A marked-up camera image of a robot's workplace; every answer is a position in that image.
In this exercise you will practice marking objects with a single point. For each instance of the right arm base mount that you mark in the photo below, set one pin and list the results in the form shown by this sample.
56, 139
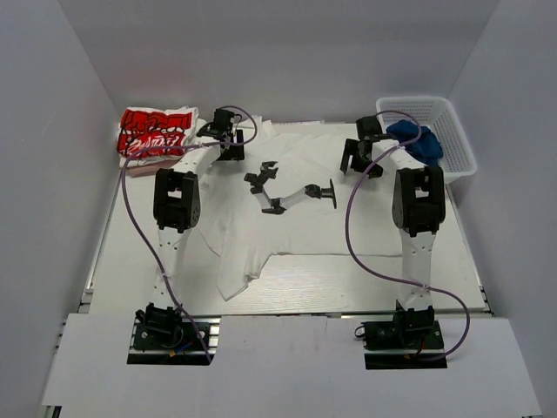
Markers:
410, 340

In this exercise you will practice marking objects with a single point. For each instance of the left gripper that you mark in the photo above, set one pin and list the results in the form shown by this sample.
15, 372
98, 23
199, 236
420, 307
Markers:
235, 151

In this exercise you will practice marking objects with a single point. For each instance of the white t shirt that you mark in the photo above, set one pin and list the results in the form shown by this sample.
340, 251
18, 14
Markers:
234, 227

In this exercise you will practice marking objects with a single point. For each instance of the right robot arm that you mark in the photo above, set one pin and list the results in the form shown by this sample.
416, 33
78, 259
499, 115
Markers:
418, 210

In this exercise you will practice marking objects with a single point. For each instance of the red printed shirt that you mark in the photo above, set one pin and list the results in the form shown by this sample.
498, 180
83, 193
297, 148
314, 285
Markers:
152, 132

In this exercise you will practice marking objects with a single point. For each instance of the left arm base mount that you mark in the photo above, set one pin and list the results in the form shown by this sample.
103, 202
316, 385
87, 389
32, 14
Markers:
163, 337

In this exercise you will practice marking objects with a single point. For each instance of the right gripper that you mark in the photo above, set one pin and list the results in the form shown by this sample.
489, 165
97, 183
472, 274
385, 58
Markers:
351, 149

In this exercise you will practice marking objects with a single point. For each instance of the white folded shirt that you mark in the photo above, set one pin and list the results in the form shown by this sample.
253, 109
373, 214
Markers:
191, 139

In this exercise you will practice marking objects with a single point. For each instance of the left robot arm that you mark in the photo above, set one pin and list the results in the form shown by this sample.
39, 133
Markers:
177, 210

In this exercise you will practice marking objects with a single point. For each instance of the blue crumpled shirt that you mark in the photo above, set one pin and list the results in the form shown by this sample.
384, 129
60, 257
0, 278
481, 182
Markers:
426, 149

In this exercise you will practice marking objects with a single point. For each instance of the white plastic basket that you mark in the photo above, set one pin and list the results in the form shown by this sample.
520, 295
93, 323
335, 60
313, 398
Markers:
442, 139

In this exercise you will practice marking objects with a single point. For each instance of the pink folded shirt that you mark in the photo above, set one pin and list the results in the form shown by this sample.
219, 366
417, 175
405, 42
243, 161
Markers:
148, 166

